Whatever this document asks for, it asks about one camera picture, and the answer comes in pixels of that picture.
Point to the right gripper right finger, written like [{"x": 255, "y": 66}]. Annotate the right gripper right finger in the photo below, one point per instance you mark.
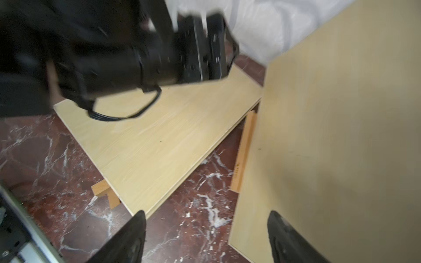
[{"x": 287, "y": 245}]

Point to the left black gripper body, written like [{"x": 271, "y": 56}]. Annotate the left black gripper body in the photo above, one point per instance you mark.
[{"x": 101, "y": 48}]

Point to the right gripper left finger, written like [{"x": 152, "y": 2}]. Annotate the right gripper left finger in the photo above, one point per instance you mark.
[{"x": 127, "y": 245}]

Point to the wooden easel frame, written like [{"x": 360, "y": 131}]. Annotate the wooden easel frame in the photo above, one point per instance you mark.
[
  {"x": 101, "y": 189},
  {"x": 243, "y": 151}
]

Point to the light plywood board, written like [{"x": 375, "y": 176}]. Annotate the light plywood board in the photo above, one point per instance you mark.
[
  {"x": 146, "y": 158},
  {"x": 337, "y": 144}
]

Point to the aluminium front rail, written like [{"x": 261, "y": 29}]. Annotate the aluminium front rail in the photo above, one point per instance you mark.
[{"x": 22, "y": 241}]

